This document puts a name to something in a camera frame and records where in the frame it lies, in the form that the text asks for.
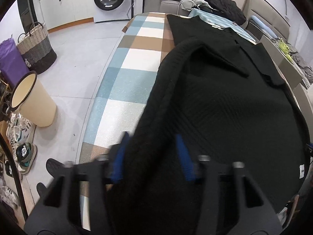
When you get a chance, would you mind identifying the black knit sweater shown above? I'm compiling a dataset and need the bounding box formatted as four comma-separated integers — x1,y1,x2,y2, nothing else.
106,15,310,234

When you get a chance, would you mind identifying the teal black sneaker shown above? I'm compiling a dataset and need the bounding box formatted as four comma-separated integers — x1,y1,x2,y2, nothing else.
16,142,37,174

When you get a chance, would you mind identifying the white sneaker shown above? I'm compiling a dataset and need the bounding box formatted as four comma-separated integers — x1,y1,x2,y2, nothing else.
6,113,36,152

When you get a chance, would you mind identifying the cream waste bin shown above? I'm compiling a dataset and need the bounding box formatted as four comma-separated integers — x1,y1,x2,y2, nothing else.
10,71,57,127

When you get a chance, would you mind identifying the grey cardboard box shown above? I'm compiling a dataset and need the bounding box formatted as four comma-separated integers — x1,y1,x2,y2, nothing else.
261,35,310,90

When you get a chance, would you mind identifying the woven laundry basket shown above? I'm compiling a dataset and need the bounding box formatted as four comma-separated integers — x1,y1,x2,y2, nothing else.
17,22,57,74

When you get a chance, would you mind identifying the purple bag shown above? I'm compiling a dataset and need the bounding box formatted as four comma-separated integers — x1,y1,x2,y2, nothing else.
0,38,29,88

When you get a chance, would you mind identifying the teal checkered small table cloth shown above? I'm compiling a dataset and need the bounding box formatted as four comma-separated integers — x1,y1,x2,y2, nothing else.
188,9,256,44

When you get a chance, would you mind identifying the grey crumpled cloth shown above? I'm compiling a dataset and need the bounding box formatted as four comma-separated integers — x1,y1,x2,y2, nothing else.
291,52,313,84

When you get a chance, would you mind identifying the yellow-green toy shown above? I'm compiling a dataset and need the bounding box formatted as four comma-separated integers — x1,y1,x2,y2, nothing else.
277,39,293,63

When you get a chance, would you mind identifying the light grey garment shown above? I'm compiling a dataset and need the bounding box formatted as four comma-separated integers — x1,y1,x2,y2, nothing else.
180,0,211,11

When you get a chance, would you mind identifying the black quilted jacket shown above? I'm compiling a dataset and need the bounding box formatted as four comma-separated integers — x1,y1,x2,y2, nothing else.
204,0,246,25

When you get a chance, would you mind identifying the grey sofa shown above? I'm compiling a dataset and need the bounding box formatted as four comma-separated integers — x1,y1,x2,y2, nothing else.
144,0,291,40

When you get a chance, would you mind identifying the white washing machine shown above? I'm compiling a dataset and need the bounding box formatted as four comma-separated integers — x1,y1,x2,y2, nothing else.
92,0,134,23

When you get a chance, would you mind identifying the white kitchen cabinet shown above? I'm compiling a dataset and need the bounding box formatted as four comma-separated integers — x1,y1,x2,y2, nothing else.
39,0,94,31

